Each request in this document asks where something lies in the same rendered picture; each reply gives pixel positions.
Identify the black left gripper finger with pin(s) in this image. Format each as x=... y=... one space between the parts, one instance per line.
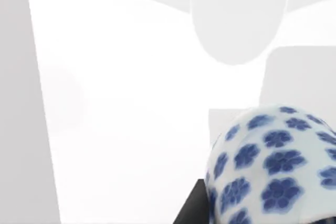
x=195 y=205

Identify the white cup with blue flowers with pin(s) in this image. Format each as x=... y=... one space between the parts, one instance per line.
x=270 y=169

